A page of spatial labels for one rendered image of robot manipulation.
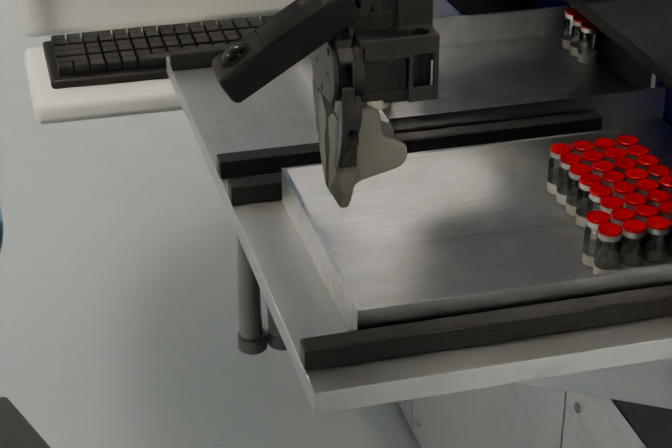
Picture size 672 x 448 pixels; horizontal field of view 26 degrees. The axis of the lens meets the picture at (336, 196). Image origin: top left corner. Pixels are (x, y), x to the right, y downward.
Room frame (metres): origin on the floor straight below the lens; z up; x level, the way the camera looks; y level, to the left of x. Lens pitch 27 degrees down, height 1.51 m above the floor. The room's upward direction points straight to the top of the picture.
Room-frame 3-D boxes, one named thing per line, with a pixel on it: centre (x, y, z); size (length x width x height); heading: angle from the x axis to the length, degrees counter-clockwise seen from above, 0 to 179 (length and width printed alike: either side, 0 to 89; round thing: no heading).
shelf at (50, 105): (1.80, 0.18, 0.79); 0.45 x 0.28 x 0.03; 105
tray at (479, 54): (1.49, -0.15, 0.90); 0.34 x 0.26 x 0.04; 105
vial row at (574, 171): (1.16, -0.23, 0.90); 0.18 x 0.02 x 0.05; 15
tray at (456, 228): (1.13, -0.15, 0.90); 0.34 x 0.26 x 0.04; 105
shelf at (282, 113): (1.30, -0.12, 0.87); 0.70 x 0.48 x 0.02; 15
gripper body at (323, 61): (1.03, -0.03, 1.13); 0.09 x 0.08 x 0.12; 105
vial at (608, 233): (1.07, -0.23, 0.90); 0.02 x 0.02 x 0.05
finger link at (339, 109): (1.00, -0.01, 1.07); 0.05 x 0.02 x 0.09; 15
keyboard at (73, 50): (1.77, 0.17, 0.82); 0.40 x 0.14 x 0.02; 105
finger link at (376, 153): (1.01, -0.03, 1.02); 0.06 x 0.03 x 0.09; 105
